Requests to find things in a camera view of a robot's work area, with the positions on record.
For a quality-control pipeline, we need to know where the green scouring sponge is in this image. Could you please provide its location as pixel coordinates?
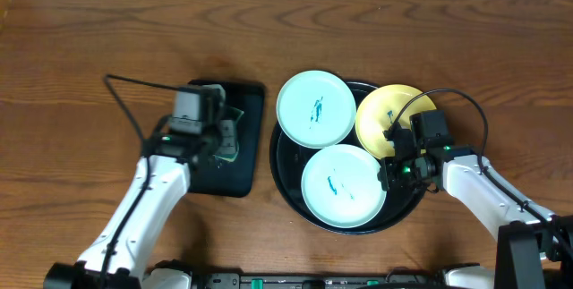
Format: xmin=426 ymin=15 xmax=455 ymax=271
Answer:
xmin=215 ymin=106 xmax=244 ymax=162

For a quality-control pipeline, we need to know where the light blue plate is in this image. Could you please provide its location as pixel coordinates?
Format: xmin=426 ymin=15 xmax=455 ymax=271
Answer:
xmin=301 ymin=144 xmax=387 ymax=229
xmin=276 ymin=70 xmax=357 ymax=149

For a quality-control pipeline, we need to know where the yellow plate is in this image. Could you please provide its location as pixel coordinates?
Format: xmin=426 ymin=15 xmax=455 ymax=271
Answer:
xmin=355 ymin=84 xmax=422 ymax=159

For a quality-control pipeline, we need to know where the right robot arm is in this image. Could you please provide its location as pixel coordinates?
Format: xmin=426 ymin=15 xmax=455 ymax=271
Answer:
xmin=379 ymin=128 xmax=572 ymax=288

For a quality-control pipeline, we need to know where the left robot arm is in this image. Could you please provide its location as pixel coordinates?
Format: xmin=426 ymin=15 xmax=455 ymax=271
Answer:
xmin=43 ymin=115 xmax=238 ymax=288

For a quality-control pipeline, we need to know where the black rectangular tray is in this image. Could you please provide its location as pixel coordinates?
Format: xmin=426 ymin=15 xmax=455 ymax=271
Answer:
xmin=189 ymin=81 xmax=265 ymax=198

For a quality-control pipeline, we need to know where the black round tray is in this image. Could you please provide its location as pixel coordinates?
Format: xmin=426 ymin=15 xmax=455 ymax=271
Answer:
xmin=269 ymin=80 xmax=424 ymax=234

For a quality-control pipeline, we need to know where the right black cable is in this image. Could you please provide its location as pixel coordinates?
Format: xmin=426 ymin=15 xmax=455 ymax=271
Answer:
xmin=389 ymin=88 xmax=573 ymax=259

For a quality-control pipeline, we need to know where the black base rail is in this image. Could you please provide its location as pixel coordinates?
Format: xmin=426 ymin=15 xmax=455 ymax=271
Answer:
xmin=191 ymin=273 xmax=447 ymax=289

